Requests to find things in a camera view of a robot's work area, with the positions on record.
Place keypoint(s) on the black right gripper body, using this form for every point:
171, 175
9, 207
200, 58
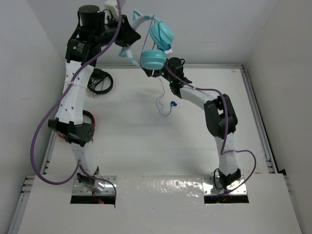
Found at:
165, 72

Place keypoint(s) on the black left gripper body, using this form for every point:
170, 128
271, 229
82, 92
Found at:
104, 33

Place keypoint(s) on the teal cat-ear headphones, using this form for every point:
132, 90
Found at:
162, 36

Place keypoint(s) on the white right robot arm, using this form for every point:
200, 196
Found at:
220, 117

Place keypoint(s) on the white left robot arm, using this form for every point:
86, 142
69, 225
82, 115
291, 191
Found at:
80, 64

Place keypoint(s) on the black headphones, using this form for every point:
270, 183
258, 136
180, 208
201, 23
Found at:
96, 82

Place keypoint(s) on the red headphones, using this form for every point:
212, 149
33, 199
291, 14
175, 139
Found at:
79, 134

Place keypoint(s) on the white front cover board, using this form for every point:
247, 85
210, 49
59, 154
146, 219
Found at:
163, 205

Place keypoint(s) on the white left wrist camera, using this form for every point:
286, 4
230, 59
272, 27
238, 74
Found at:
112, 6

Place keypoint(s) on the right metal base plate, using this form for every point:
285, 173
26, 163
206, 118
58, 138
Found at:
211, 186

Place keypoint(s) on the metal base plate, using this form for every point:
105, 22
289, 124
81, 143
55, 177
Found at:
211, 186
84, 185

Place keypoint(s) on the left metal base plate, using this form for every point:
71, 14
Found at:
84, 185

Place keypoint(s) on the aluminium table frame rail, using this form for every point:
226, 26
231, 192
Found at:
170, 150

